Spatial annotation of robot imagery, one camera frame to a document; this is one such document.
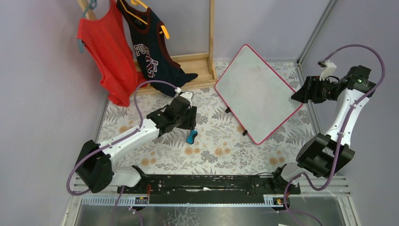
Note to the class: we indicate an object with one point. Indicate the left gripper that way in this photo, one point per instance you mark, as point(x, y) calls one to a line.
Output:
point(189, 117)

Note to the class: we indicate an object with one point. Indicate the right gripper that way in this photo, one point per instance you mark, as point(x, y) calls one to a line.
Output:
point(307, 89)

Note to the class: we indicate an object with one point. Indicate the blue whiteboard eraser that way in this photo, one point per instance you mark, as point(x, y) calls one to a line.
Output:
point(191, 137)

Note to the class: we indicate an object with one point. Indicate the pink framed whiteboard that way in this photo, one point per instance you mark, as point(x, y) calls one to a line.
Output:
point(258, 97)

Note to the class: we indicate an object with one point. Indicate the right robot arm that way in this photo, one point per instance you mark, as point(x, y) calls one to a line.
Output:
point(325, 154)

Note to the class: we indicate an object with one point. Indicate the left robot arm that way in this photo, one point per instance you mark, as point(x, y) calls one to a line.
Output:
point(95, 164)

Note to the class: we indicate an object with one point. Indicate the floral table mat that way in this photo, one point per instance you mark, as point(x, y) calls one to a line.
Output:
point(220, 147)

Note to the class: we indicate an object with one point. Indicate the wooden clothes rack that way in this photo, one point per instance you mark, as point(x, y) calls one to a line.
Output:
point(200, 63)

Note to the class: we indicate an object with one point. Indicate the navy basketball jersey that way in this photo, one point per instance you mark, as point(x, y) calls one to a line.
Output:
point(150, 49)

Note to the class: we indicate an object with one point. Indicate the red tank top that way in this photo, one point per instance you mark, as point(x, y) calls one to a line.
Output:
point(105, 40)

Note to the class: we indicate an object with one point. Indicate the yellow clothes hanger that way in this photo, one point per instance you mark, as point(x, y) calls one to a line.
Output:
point(139, 2)

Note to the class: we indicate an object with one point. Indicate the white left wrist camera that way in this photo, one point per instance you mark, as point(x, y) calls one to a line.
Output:
point(185, 94)

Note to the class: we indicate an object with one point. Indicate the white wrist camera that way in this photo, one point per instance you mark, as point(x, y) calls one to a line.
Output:
point(185, 94)
point(328, 69)

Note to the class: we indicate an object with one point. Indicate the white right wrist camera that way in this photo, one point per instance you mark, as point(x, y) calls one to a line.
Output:
point(328, 69)

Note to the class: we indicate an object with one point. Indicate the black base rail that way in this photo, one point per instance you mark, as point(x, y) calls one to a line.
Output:
point(210, 189)

